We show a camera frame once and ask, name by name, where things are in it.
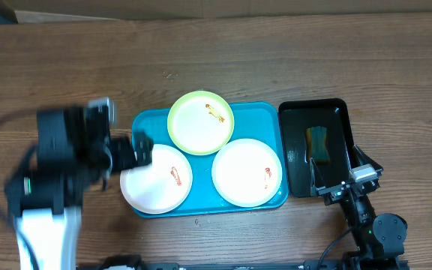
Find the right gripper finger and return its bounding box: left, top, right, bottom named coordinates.
left=352, top=145, right=381, bottom=171
left=310, top=157, right=326, bottom=196

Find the green yellow sponge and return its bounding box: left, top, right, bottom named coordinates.
left=305, top=126, right=331, bottom=164

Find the yellow-green plate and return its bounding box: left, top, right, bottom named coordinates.
left=167, top=90, right=235, bottom=155

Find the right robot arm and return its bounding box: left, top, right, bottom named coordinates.
left=311, top=145, right=408, bottom=269

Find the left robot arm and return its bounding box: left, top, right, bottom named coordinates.
left=4, top=105, right=154, bottom=269

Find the teal plastic tray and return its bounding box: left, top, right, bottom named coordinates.
left=132, top=101, right=290, bottom=218

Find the white plate with ketchup left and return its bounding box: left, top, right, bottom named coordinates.
left=120, top=144, right=193, bottom=215

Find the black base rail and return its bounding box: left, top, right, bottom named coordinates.
left=76, top=259, right=350, bottom=270

